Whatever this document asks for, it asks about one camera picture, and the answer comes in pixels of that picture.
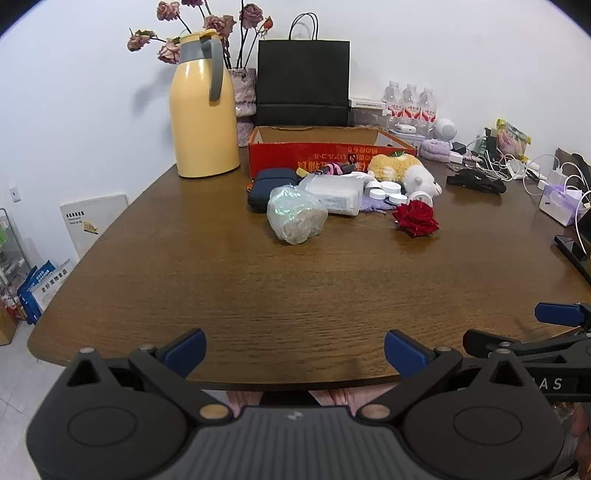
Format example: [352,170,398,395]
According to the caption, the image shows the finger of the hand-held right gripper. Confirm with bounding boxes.
[534,302,591,330]
[463,329,591,366]

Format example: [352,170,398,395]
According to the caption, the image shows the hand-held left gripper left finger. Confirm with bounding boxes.
[65,329,234,425]

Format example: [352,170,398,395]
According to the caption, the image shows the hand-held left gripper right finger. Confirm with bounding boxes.
[355,329,528,423]

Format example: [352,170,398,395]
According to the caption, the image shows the clear plastic bag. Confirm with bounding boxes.
[266,184,329,245]

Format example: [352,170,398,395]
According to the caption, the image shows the navy zip pouch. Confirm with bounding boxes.
[247,168,300,213]

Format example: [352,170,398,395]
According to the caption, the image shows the yellow white plush toy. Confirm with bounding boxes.
[367,153,443,195]

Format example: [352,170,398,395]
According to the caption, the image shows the red cardboard box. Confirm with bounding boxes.
[248,126,419,179]

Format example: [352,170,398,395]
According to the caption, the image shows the person's right forearm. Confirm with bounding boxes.
[551,401,591,478]

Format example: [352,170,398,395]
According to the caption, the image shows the person's legs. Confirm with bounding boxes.
[225,387,398,416]

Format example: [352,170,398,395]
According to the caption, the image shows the white purple tissue box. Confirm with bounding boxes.
[539,182,585,227]

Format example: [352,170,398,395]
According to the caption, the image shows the red rose flower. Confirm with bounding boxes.
[392,200,439,239]

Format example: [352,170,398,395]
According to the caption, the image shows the purple cloth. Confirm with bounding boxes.
[358,194,399,214]

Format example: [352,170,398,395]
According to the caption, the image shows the blue white packets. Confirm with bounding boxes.
[17,261,75,326]

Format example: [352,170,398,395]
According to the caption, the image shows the yellow snack packet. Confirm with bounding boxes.
[496,119,532,155]

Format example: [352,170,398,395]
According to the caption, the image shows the metal storage rack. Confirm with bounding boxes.
[0,208,29,347]

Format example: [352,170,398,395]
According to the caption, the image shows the clear plastic storage box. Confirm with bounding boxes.
[385,115,430,139]

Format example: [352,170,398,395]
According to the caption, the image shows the yellow thermos jug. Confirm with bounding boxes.
[168,29,241,179]

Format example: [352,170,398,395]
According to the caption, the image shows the red label water bottle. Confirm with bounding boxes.
[418,87,437,125]
[402,83,421,121]
[381,80,403,118]

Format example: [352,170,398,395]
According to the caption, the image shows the long white box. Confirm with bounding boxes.
[349,96,386,112]

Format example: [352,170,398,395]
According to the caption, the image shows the pink glass vase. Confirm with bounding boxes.
[228,68,257,148]

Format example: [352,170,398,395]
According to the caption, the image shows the black paper bag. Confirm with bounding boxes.
[255,13,352,127]

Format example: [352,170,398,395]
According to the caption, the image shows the dried rose bouquet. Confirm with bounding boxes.
[127,0,274,71]

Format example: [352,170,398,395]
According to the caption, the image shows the black strap case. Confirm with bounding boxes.
[445,168,507,195]

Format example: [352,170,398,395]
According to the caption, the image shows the tangle of white cables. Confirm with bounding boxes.
[462,134,542,183]

